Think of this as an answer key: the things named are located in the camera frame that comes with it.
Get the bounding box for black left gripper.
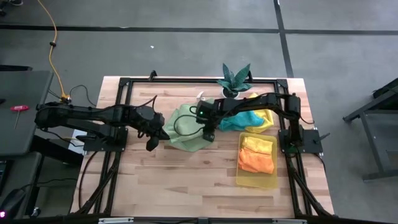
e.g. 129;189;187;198
136;107;171;152

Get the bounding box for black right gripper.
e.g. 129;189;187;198
195;99;224;143

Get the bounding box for light green microfiber towel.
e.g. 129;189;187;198
162;91;218;152

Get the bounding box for yellow microfiber towel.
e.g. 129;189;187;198
245;92;275;134
242;136;274;156

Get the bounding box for orange microfiber towel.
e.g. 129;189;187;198
238;147;275;174

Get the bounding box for yellow translucent plastic bin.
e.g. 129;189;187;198
235;132;279;189

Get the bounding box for teal microfiber towel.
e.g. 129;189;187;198
219;110;265;132

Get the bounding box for white plant pot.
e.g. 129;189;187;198
221;88;240;100

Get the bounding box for green snake plant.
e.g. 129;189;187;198
216;63;254;94

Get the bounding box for white box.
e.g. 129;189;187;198
68;129;86;156

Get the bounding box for grey side table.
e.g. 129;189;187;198
0;70;54;157

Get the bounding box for grey metal stand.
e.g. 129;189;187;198
341;77;398;183

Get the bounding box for black aluminium frame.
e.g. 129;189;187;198
70;70;335;223

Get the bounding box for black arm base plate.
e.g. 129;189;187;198
279;129;324;156
76;127;128;153

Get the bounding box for silver bracket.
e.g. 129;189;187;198
272;218;307;224
98;217;134;224

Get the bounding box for red-handled hex key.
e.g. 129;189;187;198
9;105;30;130

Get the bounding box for yellow extension cord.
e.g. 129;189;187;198
36;0;72;103

